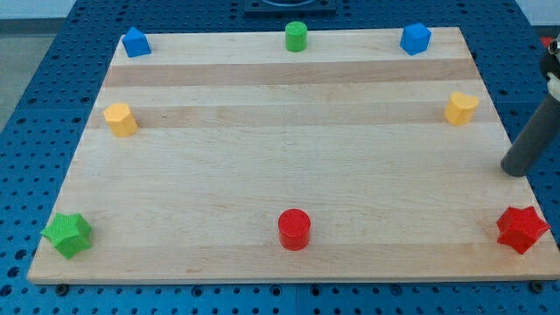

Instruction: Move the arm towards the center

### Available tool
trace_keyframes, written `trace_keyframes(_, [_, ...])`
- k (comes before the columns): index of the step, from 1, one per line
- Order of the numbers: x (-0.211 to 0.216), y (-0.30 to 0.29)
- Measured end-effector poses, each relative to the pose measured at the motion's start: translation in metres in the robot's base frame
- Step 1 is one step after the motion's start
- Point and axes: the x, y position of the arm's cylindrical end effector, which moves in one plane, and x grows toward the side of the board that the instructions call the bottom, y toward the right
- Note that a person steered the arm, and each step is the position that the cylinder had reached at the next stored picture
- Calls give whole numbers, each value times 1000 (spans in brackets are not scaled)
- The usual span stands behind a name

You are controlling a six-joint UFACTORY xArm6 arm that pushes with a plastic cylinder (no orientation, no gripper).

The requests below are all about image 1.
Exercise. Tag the blue cube block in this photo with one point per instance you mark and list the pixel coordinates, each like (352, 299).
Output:
(135, 43)

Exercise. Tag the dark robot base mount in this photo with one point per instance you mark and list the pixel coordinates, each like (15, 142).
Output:
(259, 7)

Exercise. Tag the yellow heart block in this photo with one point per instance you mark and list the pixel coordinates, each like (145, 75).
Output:
(460, 108)

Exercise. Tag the robot arm end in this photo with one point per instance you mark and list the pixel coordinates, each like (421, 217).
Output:
(549, 67)

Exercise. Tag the red cylinder block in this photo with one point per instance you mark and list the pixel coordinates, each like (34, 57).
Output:
(294, 228)

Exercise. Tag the green star block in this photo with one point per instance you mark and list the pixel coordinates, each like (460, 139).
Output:
(68, 233)

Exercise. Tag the blue hexagon block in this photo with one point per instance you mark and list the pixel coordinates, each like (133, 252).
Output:
(415, 38)

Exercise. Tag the wooden board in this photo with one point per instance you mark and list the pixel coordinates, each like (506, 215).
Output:
(233, 129)

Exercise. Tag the yellow hexagon block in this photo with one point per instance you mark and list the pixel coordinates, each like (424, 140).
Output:
(120, 119)

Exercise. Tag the red star block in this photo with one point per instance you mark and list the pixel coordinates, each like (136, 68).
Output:
(521, 228)

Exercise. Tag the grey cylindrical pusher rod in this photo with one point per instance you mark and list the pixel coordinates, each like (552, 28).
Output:
(534, 139)

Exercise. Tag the green cylinder block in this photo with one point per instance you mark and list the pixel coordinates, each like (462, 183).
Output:
(295, 36)

